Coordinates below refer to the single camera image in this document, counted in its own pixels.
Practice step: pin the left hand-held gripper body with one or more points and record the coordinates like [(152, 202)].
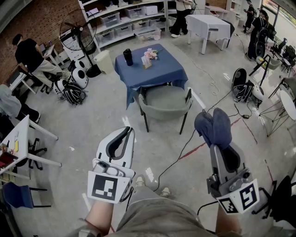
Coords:
[(104, 185)]

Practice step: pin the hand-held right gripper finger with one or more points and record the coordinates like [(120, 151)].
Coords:
[(241, 159), (217, 162)]

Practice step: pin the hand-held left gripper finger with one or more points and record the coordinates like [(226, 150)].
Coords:
[(130, 152), (101, 145)]

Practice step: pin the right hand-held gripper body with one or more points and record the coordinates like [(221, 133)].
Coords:
[(247, 196)]

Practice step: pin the dark blue wiping cloth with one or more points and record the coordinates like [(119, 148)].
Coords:
[(219, 129)]

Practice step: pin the grey armchair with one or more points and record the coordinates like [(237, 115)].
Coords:
[(165, 108), (274, 63)]

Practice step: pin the person's right forearm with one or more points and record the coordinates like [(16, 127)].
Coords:
[(227, 222)]

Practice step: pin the person's left forearm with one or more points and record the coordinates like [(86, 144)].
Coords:
[(99, 215)]

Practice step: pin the black swivel chair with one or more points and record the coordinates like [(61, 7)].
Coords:
[(283, 199)]

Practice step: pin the black office chair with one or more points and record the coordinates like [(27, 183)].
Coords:
[(290, 54), (37, 150)]

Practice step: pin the blue chair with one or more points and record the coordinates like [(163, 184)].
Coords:
[(16, 194)]

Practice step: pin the person's left shoe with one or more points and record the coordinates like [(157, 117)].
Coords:
[(140, 181)]

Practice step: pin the person's shoe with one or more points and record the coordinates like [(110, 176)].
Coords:
[(140, 181), (165, 191)]

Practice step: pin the person's grey shorts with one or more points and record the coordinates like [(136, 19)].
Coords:
[(145, 193)]

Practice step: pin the black power adapter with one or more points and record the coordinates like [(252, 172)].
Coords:
[(245, 116)]

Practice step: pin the person's right shoe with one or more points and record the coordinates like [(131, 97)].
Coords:
[(165, 191)]

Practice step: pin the person's khaki shirt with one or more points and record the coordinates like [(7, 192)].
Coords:
[(162, 220)]

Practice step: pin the large white pod case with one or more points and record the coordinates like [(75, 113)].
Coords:
[(79, 77)]

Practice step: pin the round white table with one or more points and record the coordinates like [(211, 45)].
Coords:
[(287, 104)]

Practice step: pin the black pod case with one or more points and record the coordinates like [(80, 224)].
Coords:
[(239, 77)]

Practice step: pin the white desk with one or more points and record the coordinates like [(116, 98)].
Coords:
[(20, 129)]

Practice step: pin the white trash bin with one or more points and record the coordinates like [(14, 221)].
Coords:
[(104, 62)]

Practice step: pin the small white pod case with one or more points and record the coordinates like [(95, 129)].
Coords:
[(81, 64)]

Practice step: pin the yellow note pad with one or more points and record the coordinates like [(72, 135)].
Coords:
[(16, 145)]

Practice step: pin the table with blue tablecloth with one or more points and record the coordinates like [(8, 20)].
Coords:
[(152, 69)]

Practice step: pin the wooden card holder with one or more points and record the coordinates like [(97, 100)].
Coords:
[(146, 63)]

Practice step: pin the black tumbler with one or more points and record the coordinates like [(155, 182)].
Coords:
[(128, 58)]

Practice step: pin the red box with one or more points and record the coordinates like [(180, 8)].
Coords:
[(8, 158)]

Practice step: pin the pink flower bouquet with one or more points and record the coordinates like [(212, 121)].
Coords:
[(150, 54)]

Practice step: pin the small white side table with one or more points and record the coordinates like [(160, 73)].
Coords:
[(49, 52)]

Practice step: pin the black standing fan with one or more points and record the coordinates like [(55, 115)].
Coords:
[(76, 29)]

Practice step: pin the row of clear storage boxes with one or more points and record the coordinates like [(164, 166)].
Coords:
[(111, 19)]

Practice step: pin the table with white tablecloth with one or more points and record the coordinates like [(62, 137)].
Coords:
[(205, 23)]

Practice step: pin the white shelving unit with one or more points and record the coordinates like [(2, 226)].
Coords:
[(165, 16)]

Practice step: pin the white box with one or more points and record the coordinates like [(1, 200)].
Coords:
[(150, 10)]

